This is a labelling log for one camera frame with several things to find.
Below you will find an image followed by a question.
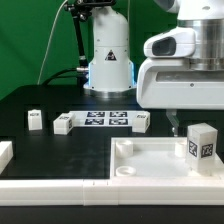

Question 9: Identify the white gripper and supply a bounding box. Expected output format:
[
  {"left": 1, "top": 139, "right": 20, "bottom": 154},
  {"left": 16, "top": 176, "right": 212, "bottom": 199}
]
[{"left": 136, "top": 58, "right": 224, "bottom": 136}]

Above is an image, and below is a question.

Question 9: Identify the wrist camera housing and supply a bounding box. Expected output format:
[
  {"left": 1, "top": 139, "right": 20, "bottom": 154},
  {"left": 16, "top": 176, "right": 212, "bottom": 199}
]
[{"left": 143, "top": 27, "right": 196, "bottom": 58}]

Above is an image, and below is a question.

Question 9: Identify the white front fence wall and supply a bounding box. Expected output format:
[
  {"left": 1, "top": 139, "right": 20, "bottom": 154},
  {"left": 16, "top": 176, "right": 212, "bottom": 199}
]
[{"left": 0, "top": 179, "right": 224, "bottom": 206}]

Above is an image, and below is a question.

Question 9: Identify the white marker sheet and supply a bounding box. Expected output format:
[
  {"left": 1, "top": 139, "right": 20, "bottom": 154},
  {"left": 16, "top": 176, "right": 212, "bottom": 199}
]
[{"left": 74, "top": 111, "right": 136, "bottom": 127}]

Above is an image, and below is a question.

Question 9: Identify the white square table top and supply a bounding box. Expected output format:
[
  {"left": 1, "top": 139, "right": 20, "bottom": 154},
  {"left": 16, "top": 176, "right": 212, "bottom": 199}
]
[{"left": 110, "top": 137, "right": 220, "bottom": 179}]

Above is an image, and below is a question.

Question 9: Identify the white left fence piece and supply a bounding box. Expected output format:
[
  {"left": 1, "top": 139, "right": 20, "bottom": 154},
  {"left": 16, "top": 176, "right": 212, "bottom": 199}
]
[{"left": 0, "top": 141, "right": 13, "bottom": 174}]

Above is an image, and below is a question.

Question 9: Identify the black cable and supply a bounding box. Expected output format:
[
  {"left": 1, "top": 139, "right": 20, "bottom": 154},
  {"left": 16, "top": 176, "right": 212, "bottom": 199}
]
[{"left": 41, "top": 68, "right": 88, "bottom": 86}]

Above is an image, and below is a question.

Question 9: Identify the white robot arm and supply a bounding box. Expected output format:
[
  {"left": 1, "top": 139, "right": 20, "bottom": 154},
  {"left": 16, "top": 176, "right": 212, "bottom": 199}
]
[{"left": 84, "top": 0, "right": 224, "bottom": 110}]

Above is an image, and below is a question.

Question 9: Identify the white cable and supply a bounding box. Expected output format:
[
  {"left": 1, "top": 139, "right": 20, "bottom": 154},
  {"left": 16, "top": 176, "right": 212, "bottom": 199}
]
[{"left": 37, "top": 0, "right": 69, "bottom": 86}]

